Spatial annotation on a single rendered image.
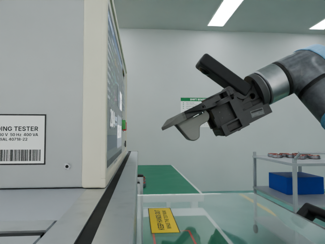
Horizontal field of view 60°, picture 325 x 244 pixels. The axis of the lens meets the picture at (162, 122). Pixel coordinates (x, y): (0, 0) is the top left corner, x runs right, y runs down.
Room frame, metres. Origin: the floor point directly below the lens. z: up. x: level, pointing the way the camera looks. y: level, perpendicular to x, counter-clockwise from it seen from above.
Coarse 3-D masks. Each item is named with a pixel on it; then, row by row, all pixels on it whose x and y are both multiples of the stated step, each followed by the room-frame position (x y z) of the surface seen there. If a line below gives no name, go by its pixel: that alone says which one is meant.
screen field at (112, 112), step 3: (111, 108) 0.32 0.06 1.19; (111, 111) 0.32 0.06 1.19; (114, 111) 0.36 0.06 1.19; (111, 114) 0.32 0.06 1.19; (114, 114) 0.36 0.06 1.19; (111, 117) 0.32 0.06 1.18; (114, 117) 0.36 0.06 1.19; (111, 120) 0.32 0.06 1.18; (114, 120) 0.36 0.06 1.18; (111, 123) 0.32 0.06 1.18; (114, 123) 0.36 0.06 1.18; (111, 126) 0.32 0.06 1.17; (114, 126) 0.36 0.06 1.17
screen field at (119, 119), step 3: (120, 117) 0.48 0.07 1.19; (120, 120) 0.48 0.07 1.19; (117, 123) 0.41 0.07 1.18; (120, 123) 0.48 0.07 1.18; (117, 126) 0.41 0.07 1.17; (120, 126) 0.48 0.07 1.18; (117, 129) 0.41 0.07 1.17; (120, 129) 0.48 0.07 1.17; (117, 132) 0.41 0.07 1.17; (120, 132) 0.48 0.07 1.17; (117, 135) 0.41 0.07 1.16; (120, 135) 0.49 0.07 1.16; (117, 138) 0.41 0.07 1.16; (120, 138) 0.49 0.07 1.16; (117, 141) 0.41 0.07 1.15; (120, 141) 0.49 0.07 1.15; (117, 144) 0.41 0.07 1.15; (120, 144) 0.49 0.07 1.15; (117, 147) 0.41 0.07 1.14
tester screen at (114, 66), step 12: (108, 12) 0.28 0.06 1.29; (108, 24) 0.28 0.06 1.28; (108, 36) 0.29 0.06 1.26; (108, 48) 0.29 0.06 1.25; (108, 60) 0.29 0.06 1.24; (120, 60) 0.48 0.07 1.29; (108, 72) 0.29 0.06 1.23; (120, 72) 0.48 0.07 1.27; (108, 84) 0.29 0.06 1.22; (120, 84) 0.48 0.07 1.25; (108, 96) 0.29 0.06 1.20; (108, 108) 0.29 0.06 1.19; (108, 120) 0.29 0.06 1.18; (108, 132) 0.29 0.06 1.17; (108, 156) 0.29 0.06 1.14
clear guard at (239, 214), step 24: (144, 216) 0.34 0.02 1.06; (192, 216) 0.34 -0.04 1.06; (216, 216) 0.34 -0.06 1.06; (240, 216) 0.34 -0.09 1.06; (264, 216) 0.34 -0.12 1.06; (288, 216) 0.34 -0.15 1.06; (144, 240) 0.27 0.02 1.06; (168, 240) 0.27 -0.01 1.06; (192, 240) 0.27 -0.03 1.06; (216, 240) 0.27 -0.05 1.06; (240, 240) 0.27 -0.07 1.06; (264, 240) 0.27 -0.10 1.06; (288, 240) 0.27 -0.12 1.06; (312, 240) 0.27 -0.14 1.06
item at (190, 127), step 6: (180, 114) 0.53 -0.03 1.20; (204, 114) 0.54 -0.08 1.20; (168, 120) 0.54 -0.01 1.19; (174, 120) 0.53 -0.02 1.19; (180, 120) 0.53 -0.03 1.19; (186, 120) 0.53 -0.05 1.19; (192, 120) 0.53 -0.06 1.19; (198, 120) 0.54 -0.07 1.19; (204, 120) 0.54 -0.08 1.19; (162, 126) 0.55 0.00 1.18; (168, 126) 0.54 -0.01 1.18; (180, 126) 0.53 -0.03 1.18; (186, 126) 0.53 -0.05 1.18; (192, 126) 0.54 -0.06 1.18; (198, 126) 0.54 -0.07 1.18; (186, 132) 0.54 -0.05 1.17; (192, 132) 0.54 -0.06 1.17; (198, 132) 0.54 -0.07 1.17; (192, 138) 0.54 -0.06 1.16
